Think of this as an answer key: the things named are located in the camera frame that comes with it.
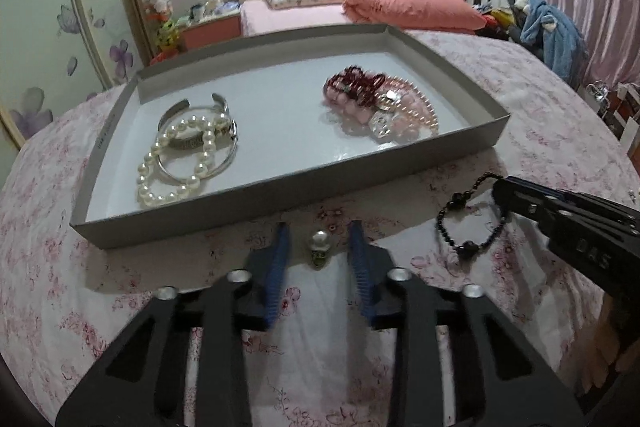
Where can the pile of colourful clothes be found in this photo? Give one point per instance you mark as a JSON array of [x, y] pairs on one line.
[[500, 19]]

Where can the blue hanging garment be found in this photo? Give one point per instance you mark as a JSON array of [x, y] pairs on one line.
[[555, 37]]

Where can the flower print sliding wardrobe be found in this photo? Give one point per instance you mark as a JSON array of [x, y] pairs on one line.
[[50, 32]]

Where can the thin silver bangle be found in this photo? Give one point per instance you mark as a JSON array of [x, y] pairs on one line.
[[225, 162]]

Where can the blue cloth bundle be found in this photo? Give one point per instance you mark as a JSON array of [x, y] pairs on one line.
[[227, 8]]

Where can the person's right hand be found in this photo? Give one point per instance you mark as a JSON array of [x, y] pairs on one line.
[[607, 347]]

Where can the white mug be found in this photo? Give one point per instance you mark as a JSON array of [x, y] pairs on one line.
[[198, 12]]

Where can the red trash bin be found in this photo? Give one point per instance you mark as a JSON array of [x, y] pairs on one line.
[[160, 57]]

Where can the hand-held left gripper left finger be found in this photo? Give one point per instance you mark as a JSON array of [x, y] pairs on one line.
[[277, 267]]

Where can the pink and beige nightstand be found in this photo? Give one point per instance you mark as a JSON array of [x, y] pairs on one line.
[[210, 32]]

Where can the grey shallow tray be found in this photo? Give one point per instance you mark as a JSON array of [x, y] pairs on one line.
[[280, 107]]

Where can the folded pink quilt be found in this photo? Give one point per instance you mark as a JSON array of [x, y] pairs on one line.
[[415, 9]]

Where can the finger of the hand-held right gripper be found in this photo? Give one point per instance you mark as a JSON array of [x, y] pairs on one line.
[[540, 204]]

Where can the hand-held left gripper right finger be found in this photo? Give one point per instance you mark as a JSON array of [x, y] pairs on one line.
[[360, 267]]

